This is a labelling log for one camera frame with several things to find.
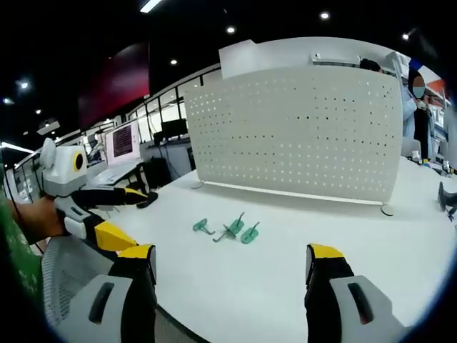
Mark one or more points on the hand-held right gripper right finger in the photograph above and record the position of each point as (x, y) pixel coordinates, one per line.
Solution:
(339, 307)

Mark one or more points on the white keyboard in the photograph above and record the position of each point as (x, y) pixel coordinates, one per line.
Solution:
(110, 175)

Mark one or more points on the green hook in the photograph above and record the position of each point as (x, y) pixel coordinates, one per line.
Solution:
(225, 234)

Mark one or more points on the green mounting plate with hook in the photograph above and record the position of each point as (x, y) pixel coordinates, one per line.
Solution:
(248, 235)
(236, 224)
(200, 226)

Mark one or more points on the white box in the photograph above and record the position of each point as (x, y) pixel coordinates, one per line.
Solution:
(257, 59)

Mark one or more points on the black computer monitor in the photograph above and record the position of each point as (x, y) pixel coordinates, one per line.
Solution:
(174, 129)

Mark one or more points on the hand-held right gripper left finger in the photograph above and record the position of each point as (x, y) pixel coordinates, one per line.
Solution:
(121, 307)

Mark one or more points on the black stand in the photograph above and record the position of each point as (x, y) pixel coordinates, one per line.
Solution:
(448, 200)

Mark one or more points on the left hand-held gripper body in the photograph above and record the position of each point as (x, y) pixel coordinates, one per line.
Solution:
(60, 168)

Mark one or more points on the lit computer monitor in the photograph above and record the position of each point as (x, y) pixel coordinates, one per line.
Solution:
(121, 143)

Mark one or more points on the white perforated pegboard panel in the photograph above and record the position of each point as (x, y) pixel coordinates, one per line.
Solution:
(292, 135)

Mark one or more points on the person's left hand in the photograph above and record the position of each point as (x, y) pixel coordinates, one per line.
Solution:
(39, 219)

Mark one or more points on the grey mesh office chair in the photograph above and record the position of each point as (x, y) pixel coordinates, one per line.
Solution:
(68, 271)

